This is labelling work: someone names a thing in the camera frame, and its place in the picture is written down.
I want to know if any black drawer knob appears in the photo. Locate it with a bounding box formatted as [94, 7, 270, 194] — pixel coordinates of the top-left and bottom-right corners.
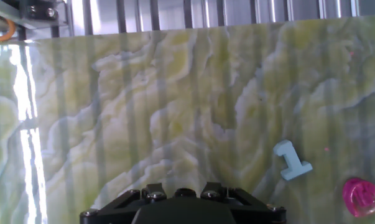
[174, 187, 197, 198]

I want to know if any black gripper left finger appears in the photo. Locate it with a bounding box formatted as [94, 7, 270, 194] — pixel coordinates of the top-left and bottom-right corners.
[80, 182, 168, 224]

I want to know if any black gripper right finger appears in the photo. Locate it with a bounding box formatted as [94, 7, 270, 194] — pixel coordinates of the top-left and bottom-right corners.
[200, 182, 287, 224]

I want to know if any green marble pattern mat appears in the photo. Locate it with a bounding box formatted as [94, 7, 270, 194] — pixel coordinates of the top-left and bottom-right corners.
[0, 17, 375, 224]

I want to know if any pink translucent plastic block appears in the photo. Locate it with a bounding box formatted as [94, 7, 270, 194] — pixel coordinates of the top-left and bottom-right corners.
[342, 177, 375, 218]

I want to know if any aluminium frame beam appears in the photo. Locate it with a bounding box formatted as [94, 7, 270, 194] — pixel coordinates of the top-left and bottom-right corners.
[0, 0, 67, 30]

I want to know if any light blue number one block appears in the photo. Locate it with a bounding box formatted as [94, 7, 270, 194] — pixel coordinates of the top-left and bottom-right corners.
[273, 139, 313, 182]

